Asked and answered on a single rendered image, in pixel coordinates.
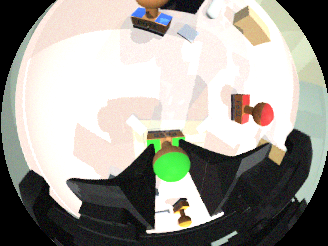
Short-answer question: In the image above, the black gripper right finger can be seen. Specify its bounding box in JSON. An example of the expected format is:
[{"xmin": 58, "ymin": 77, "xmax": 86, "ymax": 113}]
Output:
[{"xmin": 179, "ymin": 139, "xmax": 272, "ymax": 216}]

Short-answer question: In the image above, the wooden stamp with yellow ball handle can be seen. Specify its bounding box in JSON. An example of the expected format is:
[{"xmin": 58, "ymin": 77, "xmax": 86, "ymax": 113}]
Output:
[{"xmin": 172, "ymin": 198, "xmax": 192, "ymax": 228}]

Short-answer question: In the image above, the white inspection card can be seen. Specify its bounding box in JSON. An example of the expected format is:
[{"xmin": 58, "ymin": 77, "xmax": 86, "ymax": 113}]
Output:
[{"xmin": 127, "ymin": 115, "xmax": 212, "ymax": 159}]

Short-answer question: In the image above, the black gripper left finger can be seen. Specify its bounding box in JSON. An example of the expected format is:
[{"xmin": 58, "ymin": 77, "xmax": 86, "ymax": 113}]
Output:
[{"xmin": 65, "ymin": 143, "xmax": 156, "ymax": 231}]

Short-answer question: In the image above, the wooden date stamp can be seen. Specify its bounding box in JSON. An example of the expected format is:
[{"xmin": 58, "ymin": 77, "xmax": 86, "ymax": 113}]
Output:
[{"xmin": 131, "ymin": 0, "xmax": 173, "ymax": 36}]

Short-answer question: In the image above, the wooden rubber stamp with red knob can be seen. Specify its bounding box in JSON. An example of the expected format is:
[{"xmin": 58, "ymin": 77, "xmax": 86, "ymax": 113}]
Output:
[{"xmin": 231, "ymin": 94, "xmax": 273, "ymax": 127}]

